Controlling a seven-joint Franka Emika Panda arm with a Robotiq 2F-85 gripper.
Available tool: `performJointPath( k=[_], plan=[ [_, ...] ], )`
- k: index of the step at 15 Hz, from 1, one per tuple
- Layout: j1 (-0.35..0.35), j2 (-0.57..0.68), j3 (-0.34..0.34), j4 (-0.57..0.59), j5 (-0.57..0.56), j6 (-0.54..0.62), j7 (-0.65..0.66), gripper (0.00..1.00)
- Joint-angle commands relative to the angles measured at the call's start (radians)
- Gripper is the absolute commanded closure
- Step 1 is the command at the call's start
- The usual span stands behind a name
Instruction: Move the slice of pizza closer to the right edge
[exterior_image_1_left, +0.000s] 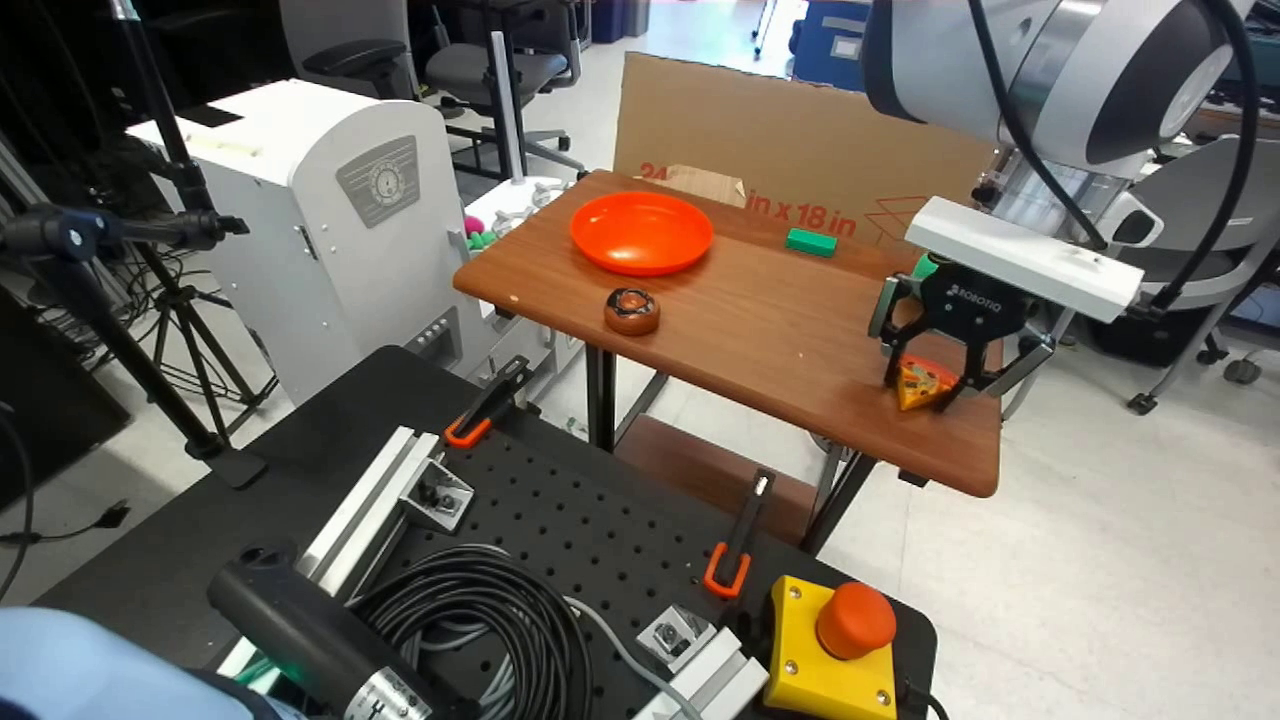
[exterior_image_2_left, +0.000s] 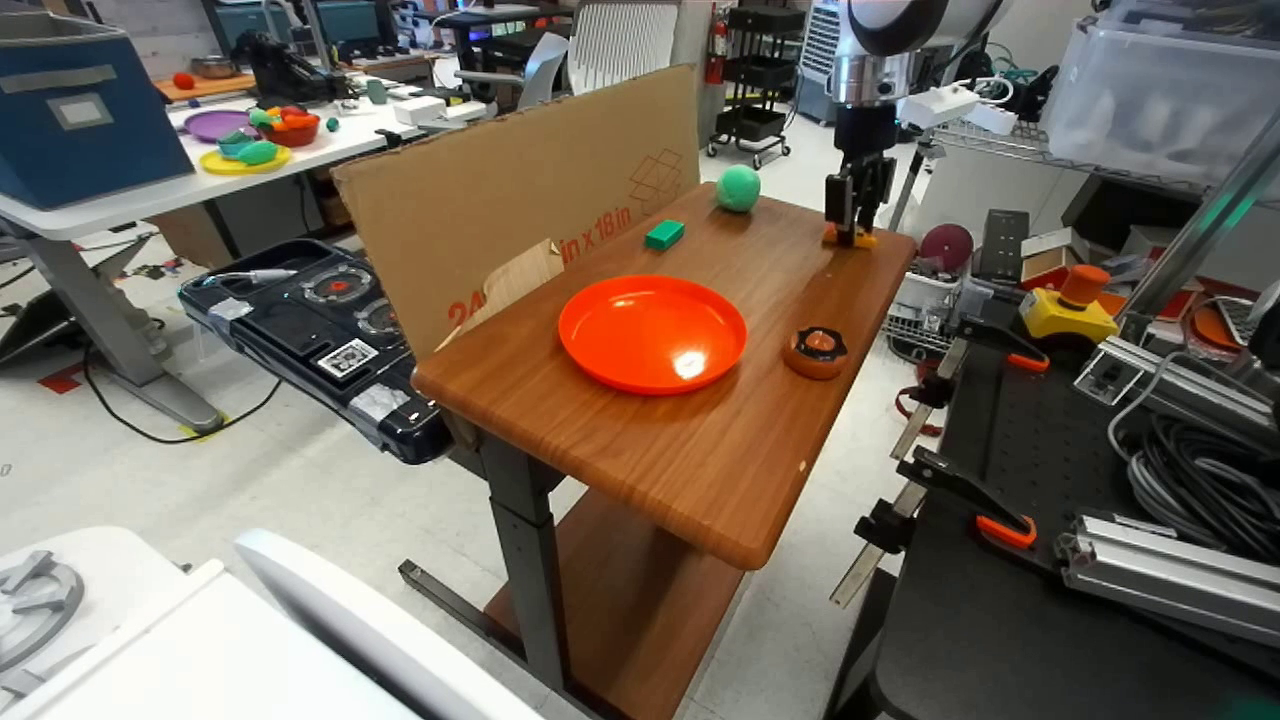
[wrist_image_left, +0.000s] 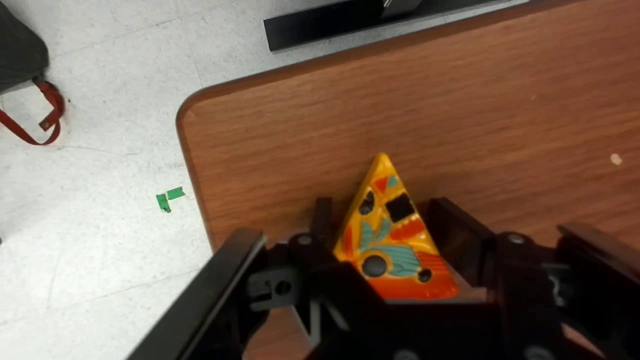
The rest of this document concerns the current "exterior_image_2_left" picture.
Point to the maroon round object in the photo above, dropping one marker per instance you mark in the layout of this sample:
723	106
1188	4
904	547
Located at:
946	249

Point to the purple plate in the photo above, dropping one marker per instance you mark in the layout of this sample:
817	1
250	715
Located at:
218	126

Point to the green ball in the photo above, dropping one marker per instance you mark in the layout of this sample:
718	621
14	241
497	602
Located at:
737	189

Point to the black equipment case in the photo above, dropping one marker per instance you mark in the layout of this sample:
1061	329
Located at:
305	335

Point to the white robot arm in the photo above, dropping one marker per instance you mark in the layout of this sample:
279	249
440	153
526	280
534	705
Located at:
890	26

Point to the clear plastic bin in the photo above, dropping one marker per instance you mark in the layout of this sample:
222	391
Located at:
1163	95

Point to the black perforated mounting table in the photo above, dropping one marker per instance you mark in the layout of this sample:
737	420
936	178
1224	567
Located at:
987	613

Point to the yellow emergency stop button box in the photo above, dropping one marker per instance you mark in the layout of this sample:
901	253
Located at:
1064	312

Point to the short aluminium extrusion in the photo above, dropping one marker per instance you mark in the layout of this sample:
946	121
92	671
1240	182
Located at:
1175	385

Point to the grey remote control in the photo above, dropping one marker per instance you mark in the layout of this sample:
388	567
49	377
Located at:
1002	241

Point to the green block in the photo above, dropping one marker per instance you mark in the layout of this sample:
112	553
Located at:
665	233

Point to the brown wooden table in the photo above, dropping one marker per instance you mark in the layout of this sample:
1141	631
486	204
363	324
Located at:
665	443

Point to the cardboard panel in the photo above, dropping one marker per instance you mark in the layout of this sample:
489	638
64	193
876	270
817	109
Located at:
507	203

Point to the long aluminium extrusion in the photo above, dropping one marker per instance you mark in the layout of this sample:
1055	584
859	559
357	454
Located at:
1175	572

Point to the blue storage box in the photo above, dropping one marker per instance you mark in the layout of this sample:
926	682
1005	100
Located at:
81	121

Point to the white desk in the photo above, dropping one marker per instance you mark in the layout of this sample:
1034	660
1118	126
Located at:
134	203

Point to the orange plate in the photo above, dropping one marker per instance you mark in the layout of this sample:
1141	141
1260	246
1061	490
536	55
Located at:
650	335

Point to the yellow plate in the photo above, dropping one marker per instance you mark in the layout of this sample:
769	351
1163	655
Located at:
243	164

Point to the black wheeled cart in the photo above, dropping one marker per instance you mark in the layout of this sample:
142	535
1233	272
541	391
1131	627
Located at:
758	82

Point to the red bowl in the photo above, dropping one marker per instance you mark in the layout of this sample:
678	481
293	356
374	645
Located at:
293	130

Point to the brown toy donut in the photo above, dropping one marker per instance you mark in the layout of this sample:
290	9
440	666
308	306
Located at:
815	354

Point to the grey metal stand pole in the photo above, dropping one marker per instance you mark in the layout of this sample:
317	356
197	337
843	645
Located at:
1202	224

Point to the orange black bar clamp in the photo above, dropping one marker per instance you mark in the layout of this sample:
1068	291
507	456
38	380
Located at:
982	505
1005	344

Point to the toy pizza slice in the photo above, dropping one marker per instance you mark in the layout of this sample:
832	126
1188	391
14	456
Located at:
860	241

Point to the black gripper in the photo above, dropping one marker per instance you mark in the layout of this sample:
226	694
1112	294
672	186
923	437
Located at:
866	134

